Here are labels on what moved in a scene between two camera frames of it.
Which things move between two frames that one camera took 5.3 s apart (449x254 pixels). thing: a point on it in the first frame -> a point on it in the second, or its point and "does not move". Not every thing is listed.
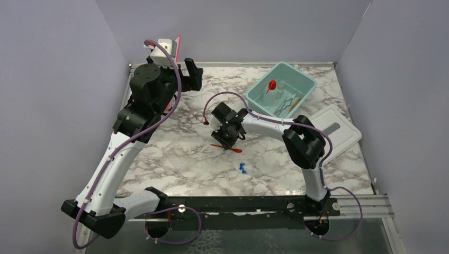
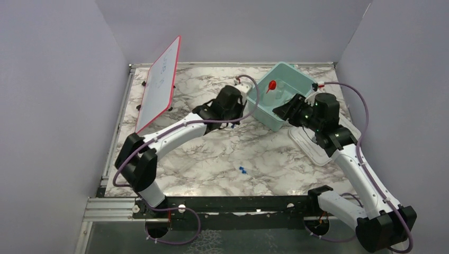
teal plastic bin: [280, 91] does not move
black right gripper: [227, 144] -> [289, 110]
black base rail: [242, 213] does not move
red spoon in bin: [272, 85] does not move
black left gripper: [193, 82] -> [241, 105]
